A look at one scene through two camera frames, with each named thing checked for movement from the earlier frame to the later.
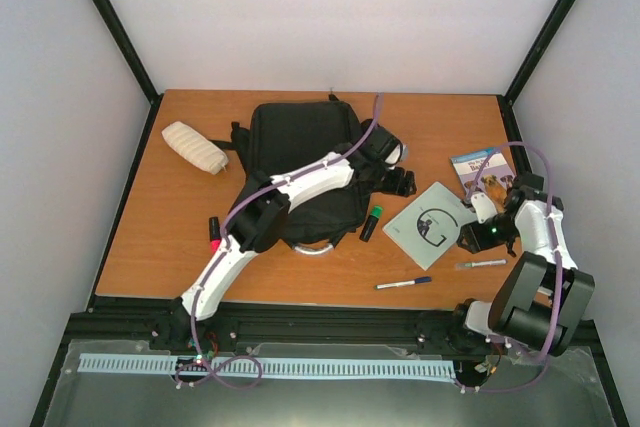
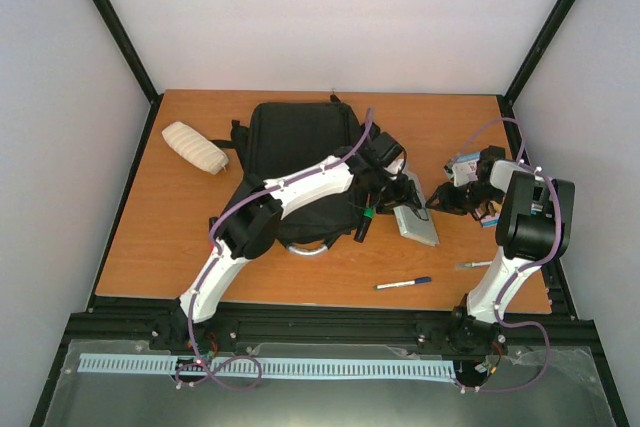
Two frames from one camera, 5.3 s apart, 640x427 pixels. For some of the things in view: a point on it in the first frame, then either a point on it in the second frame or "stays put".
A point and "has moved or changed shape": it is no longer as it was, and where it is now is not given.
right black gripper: [477, 240] → [447, 200]
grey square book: [427, 228] has moved or changed shape
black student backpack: [285, 137] stays put
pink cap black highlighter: [214, 234] stays put
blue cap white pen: [421, 280] stays put
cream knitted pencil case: [194, 148] stays put
